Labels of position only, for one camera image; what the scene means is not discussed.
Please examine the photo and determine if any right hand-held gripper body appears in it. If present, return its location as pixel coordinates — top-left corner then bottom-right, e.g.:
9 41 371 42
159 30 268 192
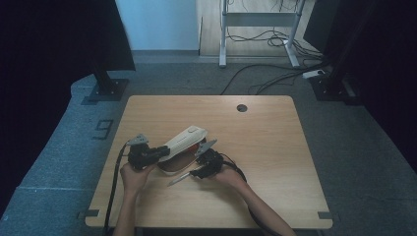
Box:
194 139 226 180

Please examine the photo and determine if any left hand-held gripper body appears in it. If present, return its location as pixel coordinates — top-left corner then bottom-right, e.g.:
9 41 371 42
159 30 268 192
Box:
126 133 159 172

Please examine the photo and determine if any silver pen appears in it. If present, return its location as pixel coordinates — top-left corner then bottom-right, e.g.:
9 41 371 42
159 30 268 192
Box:
167 166 199 188

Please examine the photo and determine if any cream pencil case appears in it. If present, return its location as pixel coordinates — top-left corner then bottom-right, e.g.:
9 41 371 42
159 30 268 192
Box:
156 125 209 176

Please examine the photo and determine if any person's left hand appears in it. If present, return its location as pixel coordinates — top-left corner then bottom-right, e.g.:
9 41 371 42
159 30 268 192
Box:
119 162 157 199

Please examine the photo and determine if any person's right hand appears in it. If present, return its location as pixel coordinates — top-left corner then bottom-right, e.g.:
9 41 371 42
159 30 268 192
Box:
211 166 248 193

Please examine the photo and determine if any white power strip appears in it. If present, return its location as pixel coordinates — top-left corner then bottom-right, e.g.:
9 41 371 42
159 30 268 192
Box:
301 69 327 81

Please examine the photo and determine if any dark curtain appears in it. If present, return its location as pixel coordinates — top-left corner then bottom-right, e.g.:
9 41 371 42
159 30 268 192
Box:
302 0 417 173
0 0 137 219

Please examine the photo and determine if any right hand-held gripper black cable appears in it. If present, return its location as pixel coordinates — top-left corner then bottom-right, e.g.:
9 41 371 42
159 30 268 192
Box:
218 152 284 236

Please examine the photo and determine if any hand-held gripper black cable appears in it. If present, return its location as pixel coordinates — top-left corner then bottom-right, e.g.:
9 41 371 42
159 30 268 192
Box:
218 152 284 236
102 141 132 236

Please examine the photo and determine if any left hand-held gripper black cable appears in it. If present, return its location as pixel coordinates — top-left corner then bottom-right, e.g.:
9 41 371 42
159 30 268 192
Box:
102 141 132 236

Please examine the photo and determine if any black stand with base plate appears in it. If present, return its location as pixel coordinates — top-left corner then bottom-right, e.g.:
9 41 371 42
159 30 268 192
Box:
309 0 378 106
88 62 130 102

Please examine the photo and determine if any black floor cable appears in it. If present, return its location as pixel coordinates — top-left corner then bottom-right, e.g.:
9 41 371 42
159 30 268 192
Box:
219 62 330 96

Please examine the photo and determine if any tangle of black cables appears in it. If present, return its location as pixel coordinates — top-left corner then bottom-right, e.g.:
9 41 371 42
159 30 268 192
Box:
225 28 325 61

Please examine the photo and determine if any white metal desk frame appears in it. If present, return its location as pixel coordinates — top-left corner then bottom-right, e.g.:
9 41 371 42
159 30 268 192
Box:
218 0 308 69

